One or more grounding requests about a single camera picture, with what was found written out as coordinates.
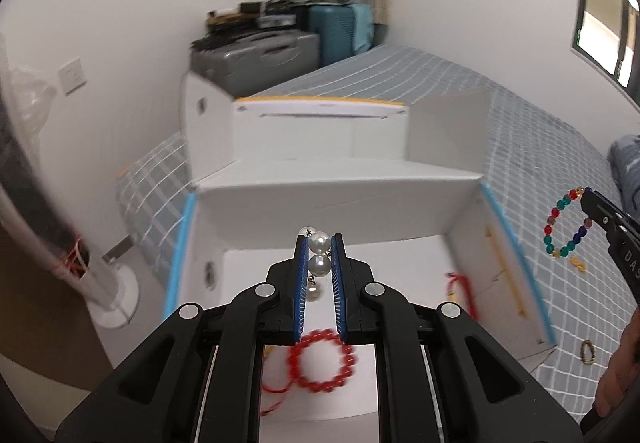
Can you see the person's right hand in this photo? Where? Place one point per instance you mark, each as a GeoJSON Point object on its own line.
{"type": "Point", "coordinates": [620, 363]}

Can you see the clear plastic bag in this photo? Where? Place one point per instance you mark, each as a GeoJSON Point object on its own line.
{"type": "Point", "coordinates": [25, 93]}

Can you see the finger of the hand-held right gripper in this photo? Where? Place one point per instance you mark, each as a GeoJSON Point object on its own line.
{"type": "Point", "coordinates": [602, 210]}

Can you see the white box with blue edge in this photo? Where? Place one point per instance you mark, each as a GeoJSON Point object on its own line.
{"type": "Point", "coordinates": [350, 193]}

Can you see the blue suitcase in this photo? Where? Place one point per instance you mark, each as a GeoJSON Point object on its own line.
{"type": "Point", "coordinates": [335, 33]}

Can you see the folded blue patterned quilt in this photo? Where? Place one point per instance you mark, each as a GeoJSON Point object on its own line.
{"type": "Point", "coordinates": [627, 158]}

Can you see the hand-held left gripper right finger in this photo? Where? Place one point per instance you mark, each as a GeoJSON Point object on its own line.
{"type": "Point", "coordinates": [337, 288]}

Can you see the pile of dark boxes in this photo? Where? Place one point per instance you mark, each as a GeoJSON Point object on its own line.
{"type": "Point", "coordinates": [250, 13]}

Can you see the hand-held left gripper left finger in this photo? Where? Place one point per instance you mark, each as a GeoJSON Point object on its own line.
{"type": "Point", "coordinates": [300, 288]}

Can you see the grey checked bed sheet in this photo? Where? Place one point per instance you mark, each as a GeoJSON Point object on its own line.
{"type": "Point", "coordinates": [450, 73]}

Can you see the white wall socket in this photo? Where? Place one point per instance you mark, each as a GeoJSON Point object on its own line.
{"type": "Point", "coordinates": [72, 75]}

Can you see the grey suitcase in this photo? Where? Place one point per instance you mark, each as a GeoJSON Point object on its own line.
{"type": "Point", "coordinates": [260, 55]}

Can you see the white floor stand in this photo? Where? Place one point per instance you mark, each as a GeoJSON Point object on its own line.
{"type": "Point", "coordinates": [107, 293]}

